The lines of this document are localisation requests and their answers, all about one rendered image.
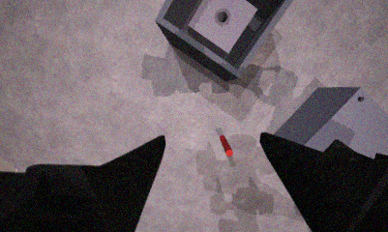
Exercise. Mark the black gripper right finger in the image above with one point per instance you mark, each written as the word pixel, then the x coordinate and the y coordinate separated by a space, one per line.
pixel 332 194

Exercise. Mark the red peg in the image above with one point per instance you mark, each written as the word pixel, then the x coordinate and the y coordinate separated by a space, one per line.
pixel 227 148

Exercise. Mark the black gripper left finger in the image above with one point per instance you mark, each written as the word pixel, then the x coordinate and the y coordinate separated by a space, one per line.
pixel 118 189

